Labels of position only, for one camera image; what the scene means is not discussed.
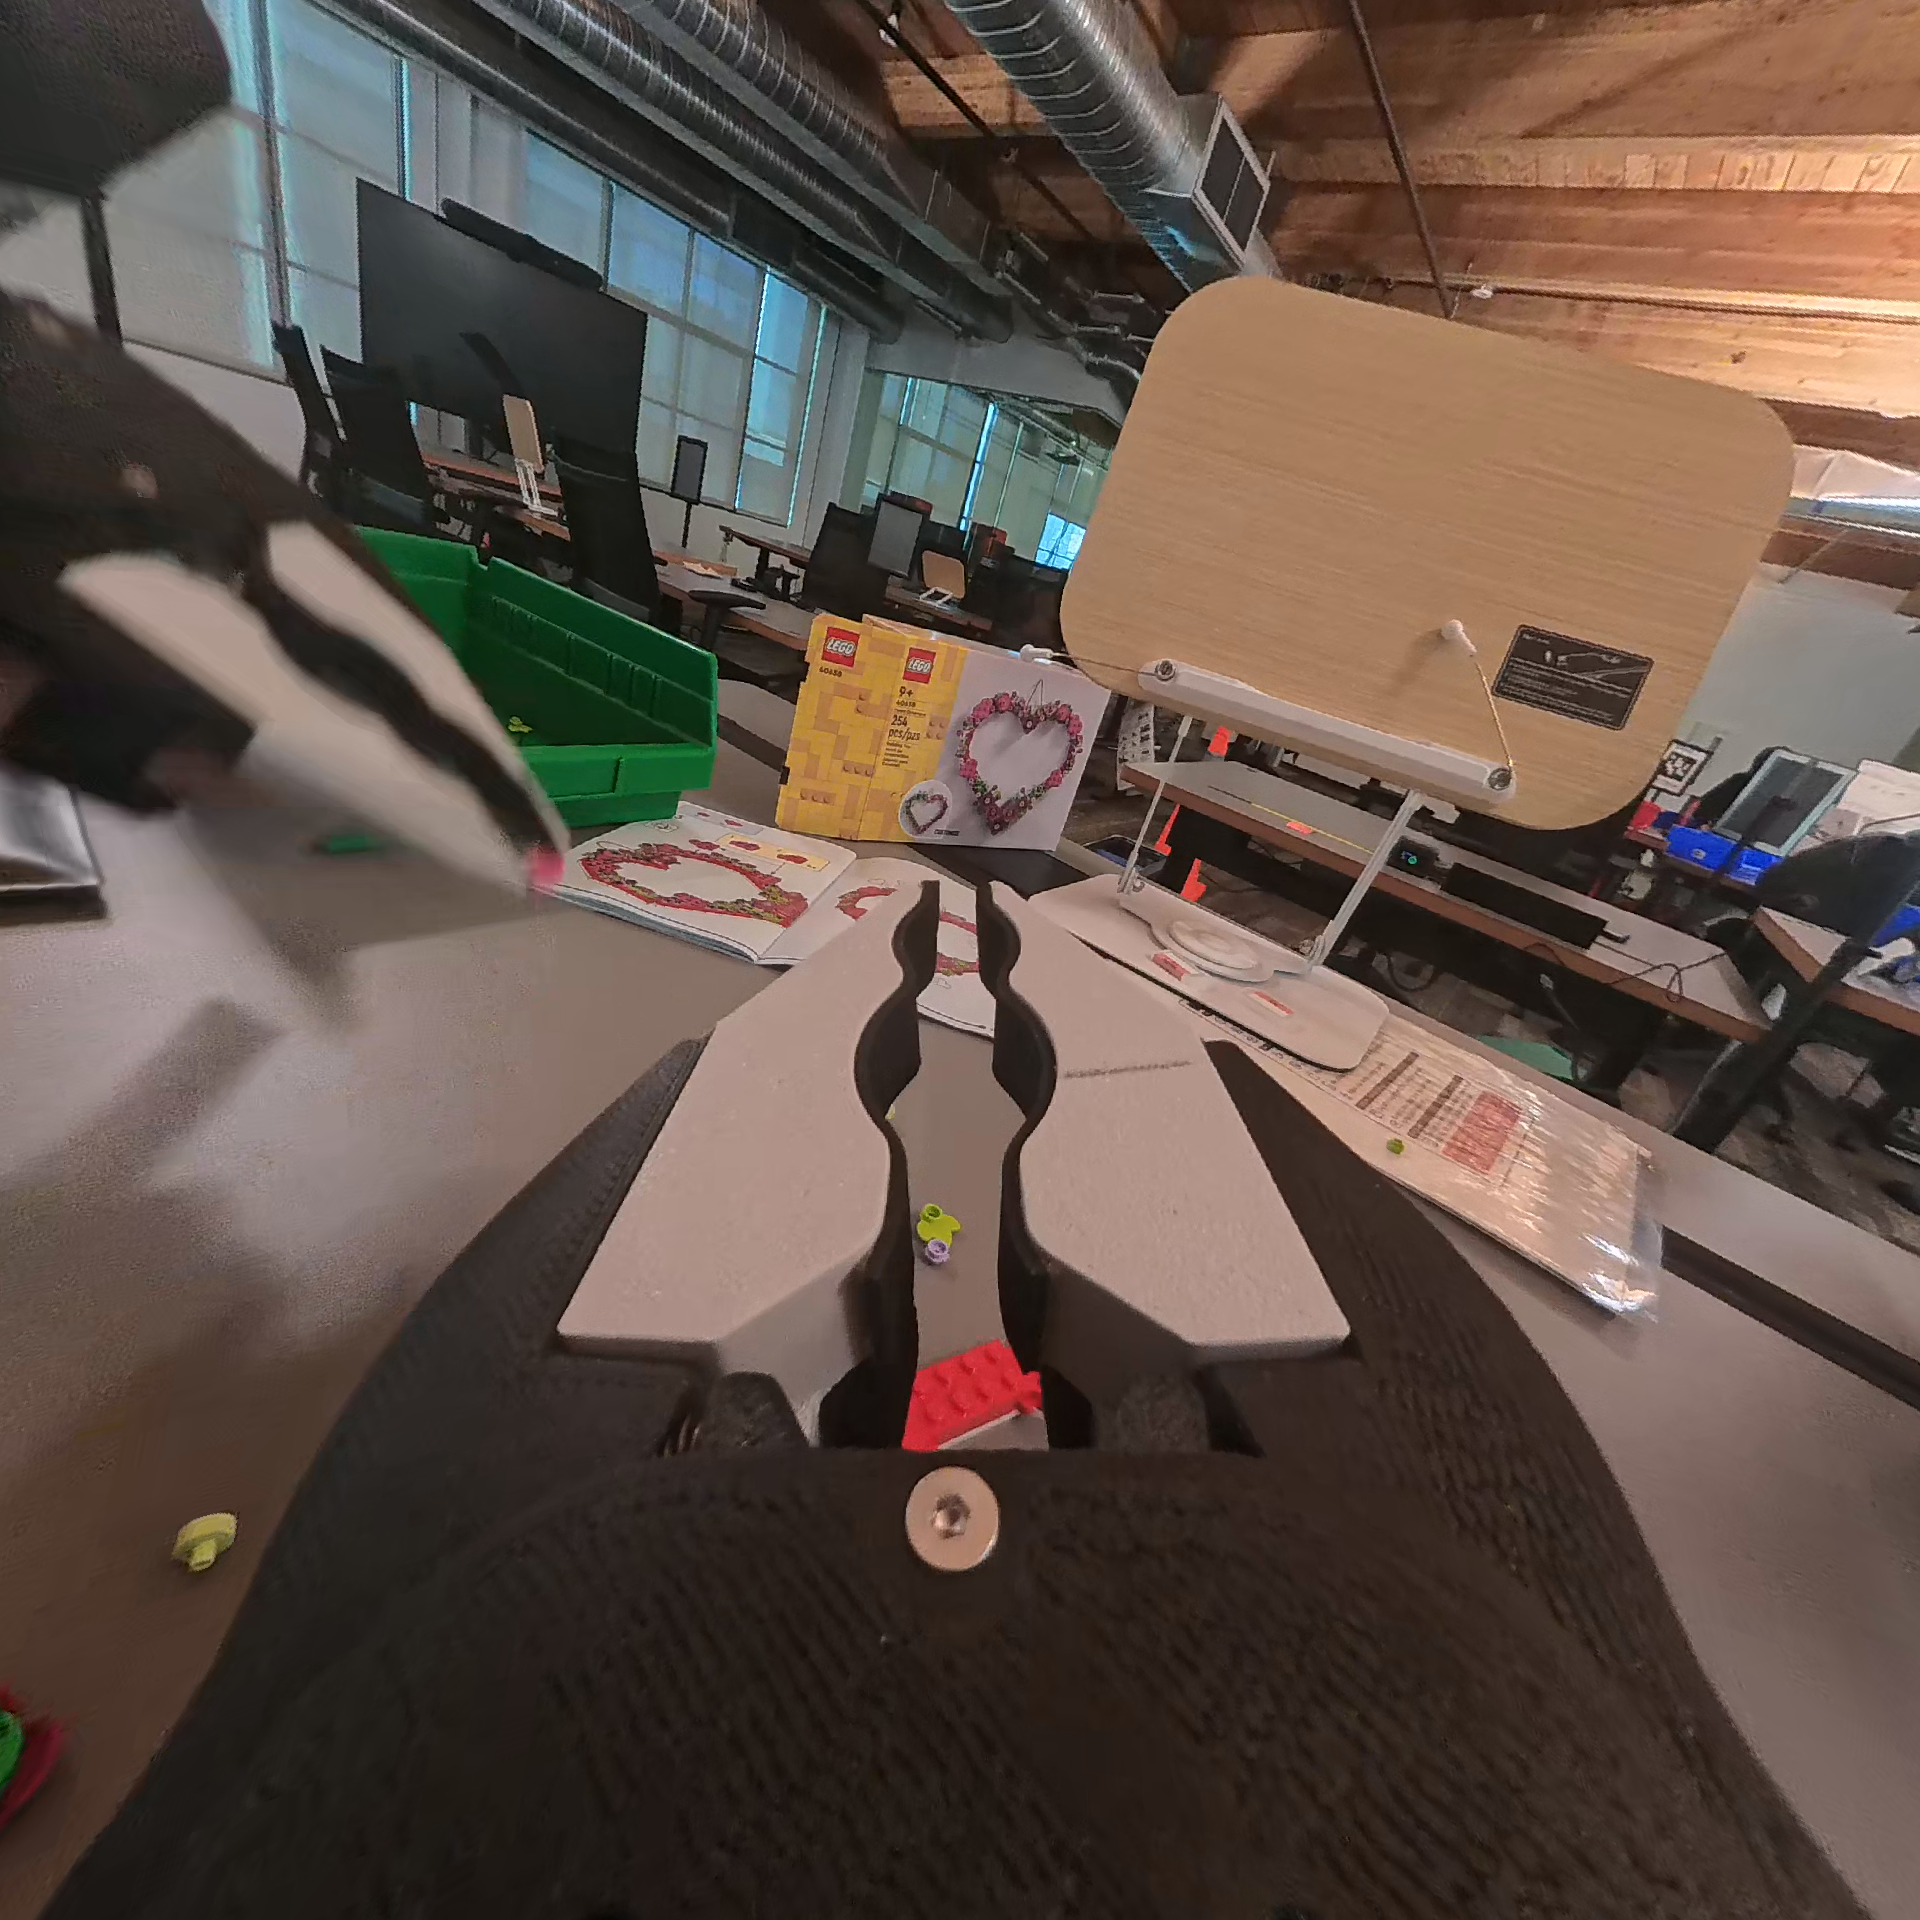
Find green and magenta lego flower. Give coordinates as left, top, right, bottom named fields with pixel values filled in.
left=0, top=1688, right=69, bottom=1835

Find lego instruction booklet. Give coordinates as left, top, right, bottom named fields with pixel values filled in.
left=546, top=801, right=995, bottom=1038

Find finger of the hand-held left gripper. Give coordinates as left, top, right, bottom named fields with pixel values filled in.
left=60, top=551, right=541, bottom=890
left=259, top=515, right=571, bottom=865

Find black office chair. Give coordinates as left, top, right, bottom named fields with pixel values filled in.
left=551, top=434, right=767, bottom=649

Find large black screen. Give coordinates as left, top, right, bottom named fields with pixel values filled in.
left=356, top=180, right=649, bottom=466

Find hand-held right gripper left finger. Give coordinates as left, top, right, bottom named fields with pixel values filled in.
left=558, top=883, right=942, bottom=1450

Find long wooden desk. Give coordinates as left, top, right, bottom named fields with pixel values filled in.
left=1122, top=751, right=1789, bottom=1051

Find yellow lego box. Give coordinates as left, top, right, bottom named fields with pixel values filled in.
left=774, top=609, right=1114, bottom=858

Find red lego heart frame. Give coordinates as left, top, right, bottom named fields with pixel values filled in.
left=903, top=1336, right=1047, bottom=1455

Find stack of blue bins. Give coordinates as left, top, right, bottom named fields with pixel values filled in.
left=1658, top=816, right=1920, bottom=940

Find black oblong device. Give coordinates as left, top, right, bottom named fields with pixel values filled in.
left=1439, top=862, right=1601, bottom=946

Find scattered small lego pieces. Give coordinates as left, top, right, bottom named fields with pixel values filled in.
left=169, top=1132, right=1413, bottom=1572

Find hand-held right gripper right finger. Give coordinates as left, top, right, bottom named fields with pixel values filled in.
left=977, top=883, right=1354, bottom=1450

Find silver ventilation duct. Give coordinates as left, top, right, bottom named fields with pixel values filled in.
left=943, top=0, right=1281, bottom=296

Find green divided plastic bin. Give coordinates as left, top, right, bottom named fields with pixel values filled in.
left=351, top=527, right=722, bottom=806

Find wooden book stand white base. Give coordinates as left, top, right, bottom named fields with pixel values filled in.
left=1035, top=275, right=1797, bottom=1075

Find clear plastic packet with sheet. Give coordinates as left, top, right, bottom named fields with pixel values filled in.
left=1183, top=960, right=1666, bottom=1322

